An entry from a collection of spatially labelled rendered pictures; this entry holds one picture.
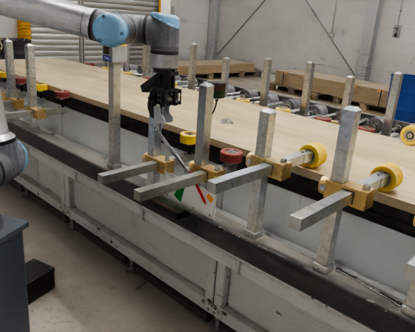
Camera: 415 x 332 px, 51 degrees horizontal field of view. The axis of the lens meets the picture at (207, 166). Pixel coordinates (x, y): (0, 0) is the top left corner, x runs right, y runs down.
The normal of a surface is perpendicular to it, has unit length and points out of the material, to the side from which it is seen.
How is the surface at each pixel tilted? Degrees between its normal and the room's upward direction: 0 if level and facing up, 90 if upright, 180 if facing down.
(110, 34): 91
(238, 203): 90
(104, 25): 91
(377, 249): 90
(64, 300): 0
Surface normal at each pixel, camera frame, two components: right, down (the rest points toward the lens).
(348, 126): -0.69, 0.19
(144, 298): 0.07, -0.94
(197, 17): 0.67, 0.29
